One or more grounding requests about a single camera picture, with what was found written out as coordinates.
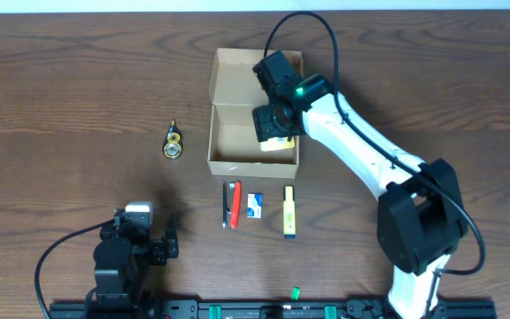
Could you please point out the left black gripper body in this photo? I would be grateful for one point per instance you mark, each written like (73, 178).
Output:
(162, 250)

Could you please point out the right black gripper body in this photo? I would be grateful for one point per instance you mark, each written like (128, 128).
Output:
(267, 125)

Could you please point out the yellow sticky note pad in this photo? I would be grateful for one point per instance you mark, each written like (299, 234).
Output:
(278, 144)

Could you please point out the red black stapler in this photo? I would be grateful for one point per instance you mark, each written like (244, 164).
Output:
(231, 204)

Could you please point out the blue white staples box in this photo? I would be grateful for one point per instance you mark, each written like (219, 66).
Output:
(254, 205)

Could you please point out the yellow highlighter pen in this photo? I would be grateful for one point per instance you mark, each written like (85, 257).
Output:
(289, 213)

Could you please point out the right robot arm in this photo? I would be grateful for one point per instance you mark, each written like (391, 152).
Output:
(420, 214)

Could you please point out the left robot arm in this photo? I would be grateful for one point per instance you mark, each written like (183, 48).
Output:
(124, 256)

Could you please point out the open brown cardboard box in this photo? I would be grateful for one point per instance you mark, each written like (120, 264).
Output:
(233, 145)

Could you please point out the small green clip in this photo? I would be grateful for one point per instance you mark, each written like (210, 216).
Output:
(295, 293)

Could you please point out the black aluminium mounting rail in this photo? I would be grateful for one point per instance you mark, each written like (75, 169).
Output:
(356, 308)

